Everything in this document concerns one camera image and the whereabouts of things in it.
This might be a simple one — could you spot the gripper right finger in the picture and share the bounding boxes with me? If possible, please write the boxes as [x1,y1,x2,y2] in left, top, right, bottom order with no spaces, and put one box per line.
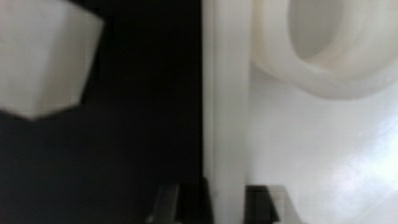
[243,185,280,224]

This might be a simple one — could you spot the white leg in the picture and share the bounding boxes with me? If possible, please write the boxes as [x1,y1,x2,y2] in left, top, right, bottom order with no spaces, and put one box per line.
[0,0,104,120]

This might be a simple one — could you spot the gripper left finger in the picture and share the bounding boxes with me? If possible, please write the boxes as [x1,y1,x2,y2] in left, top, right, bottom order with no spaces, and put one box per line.
[143,179,213,224]

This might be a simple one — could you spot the white square tabletop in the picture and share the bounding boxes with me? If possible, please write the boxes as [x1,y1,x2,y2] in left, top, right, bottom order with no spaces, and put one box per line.
[202,0,398,224]

